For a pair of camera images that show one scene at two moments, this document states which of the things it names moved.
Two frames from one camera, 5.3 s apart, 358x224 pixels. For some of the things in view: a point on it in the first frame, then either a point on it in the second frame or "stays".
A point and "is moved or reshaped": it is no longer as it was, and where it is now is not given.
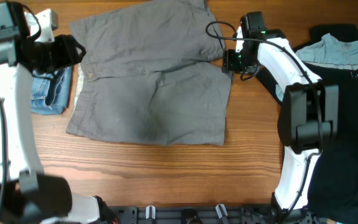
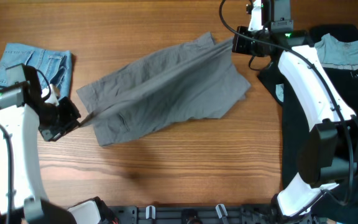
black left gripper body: (56, 55) → (58, 120)
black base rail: (210, 214) stays
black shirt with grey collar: (345, 190) stays
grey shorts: (149, 73) is moved or reshaped
